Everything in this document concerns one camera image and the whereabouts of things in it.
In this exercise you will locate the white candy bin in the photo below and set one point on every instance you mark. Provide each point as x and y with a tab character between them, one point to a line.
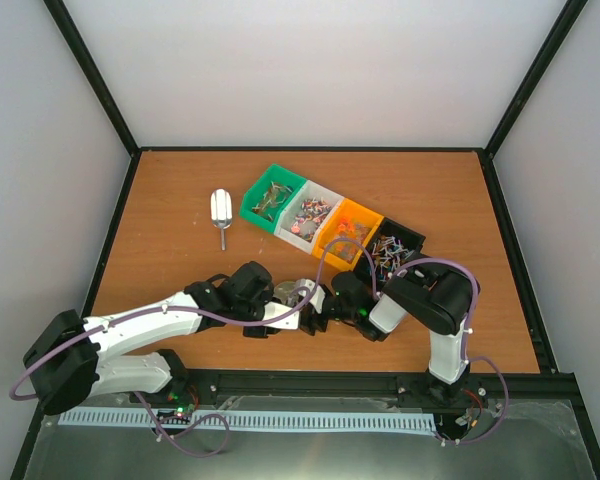
306	215

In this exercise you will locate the white jar lid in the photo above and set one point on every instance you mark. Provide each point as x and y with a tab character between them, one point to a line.
286	290

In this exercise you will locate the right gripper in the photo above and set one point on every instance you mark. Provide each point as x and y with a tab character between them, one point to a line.
308	324

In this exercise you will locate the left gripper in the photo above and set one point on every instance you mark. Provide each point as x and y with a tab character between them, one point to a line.
259	332

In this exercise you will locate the orange candy bin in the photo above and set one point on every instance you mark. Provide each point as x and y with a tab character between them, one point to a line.
350	220

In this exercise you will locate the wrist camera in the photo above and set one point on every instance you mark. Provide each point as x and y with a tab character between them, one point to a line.
281	317
315	293

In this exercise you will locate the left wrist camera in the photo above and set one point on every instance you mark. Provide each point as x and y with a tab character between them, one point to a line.
281	317

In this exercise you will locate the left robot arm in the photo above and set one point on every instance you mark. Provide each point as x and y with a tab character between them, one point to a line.
76	358

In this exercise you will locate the clear plastic jar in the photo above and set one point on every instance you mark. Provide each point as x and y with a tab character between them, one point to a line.
292	297

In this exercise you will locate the metal scoop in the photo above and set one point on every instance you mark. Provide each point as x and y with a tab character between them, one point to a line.
221	213

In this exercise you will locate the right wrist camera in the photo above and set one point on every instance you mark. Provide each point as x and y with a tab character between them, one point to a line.
315	293

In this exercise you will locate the black candy bin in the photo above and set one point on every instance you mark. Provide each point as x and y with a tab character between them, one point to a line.
390	245

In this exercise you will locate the light blue cable duct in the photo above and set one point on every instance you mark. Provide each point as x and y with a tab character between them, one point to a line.
254	421

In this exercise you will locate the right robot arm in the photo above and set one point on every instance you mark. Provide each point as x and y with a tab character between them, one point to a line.
439	294

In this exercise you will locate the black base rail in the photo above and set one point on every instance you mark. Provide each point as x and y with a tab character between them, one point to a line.
410	390

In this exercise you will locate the green candy bin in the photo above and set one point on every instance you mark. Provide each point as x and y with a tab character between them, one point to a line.
264	201

